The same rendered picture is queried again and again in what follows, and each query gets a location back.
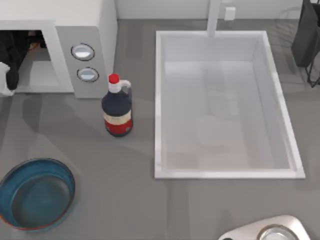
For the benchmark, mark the large round microwave knob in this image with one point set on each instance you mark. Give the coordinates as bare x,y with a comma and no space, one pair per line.
82,51

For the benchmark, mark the pale microwave oven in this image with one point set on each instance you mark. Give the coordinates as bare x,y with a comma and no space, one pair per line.
87,15

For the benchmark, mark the small round microwave knob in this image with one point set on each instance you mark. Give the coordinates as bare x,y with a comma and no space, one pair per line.
87,74

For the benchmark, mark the dark bottle with red cap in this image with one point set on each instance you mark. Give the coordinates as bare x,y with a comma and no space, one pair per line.
116,110

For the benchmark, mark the blue bowl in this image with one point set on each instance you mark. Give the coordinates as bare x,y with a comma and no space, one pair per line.
32,197

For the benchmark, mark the tall white tap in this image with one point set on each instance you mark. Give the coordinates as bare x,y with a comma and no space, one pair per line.
215,17

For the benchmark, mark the white sink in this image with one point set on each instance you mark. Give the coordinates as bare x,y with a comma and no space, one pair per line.
225,107

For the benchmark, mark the pale grey appliance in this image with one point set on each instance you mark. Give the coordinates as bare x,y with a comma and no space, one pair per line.
240,228

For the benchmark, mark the round metal bowl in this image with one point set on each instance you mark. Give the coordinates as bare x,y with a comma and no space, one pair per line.
277,232

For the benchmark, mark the white wall socket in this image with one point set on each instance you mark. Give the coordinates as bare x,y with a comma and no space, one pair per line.
230,13

